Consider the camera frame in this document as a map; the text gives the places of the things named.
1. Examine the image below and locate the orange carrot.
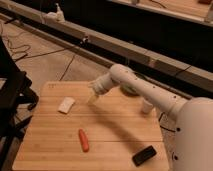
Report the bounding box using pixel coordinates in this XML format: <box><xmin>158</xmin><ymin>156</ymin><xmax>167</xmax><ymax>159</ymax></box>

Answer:
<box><xmin>78</xmin><ymin>129</ymin><xmax>89</xmax><ymax>152</ymax></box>

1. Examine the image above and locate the green plate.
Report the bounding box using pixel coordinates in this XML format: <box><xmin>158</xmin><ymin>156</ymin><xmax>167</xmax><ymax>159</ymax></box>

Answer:
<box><xmin>120</xmin><ymin>72</ymin><xmax>146</xmax><ymax>97</ymax></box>

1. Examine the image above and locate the white object on rail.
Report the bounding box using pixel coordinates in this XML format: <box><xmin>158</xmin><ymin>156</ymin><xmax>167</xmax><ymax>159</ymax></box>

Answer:
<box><xmin>45</xmin><ymin>3</ymin><xmax>65</xmax><ymax>22</ymax></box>

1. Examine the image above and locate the white sponge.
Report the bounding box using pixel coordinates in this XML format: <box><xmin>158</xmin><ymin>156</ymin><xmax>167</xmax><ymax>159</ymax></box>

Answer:
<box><xmin>58</xmin><ymin>97</ymin><xmax>75</xmax><ymax>114</ymax></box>

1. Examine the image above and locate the clear plastic cup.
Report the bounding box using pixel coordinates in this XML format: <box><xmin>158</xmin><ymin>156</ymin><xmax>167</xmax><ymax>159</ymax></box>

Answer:
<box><xmin>142</xmin><ymin>99</ymin><xmax>154</xmax><ymax>114</ymax></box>

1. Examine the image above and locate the black chair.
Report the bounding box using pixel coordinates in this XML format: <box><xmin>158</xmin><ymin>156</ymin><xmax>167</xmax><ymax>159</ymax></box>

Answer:
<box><xmin>0</xmin><ymin>36</ymin><xmax>39</xmax><ymax>171</ymax></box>

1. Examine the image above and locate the black phone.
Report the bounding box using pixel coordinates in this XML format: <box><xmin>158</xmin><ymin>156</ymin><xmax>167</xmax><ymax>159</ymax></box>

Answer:
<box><xmin>132</xmin><ymin>146</ymin><xmax>157</xmax><ymax>166</ymax></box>

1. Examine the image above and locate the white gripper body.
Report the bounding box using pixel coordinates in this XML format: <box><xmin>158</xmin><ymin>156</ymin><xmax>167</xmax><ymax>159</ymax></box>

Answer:
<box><xmin>89</xmin><ymin>74</ymin><xmax>112</xmax><ymax>95</ymax></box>

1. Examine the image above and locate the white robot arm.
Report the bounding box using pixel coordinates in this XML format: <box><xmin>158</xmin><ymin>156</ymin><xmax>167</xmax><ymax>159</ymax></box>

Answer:
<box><xmin>90</xmin><ymin>64</ymin><xmax>213</xmax><ymax>171</ymax></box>

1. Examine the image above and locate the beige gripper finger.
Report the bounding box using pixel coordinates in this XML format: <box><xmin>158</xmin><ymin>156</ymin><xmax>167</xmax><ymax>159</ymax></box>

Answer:
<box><xmin>87</xmin><ymin>94</ymin><xmax>99</xmax><ymax>104</ymax></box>

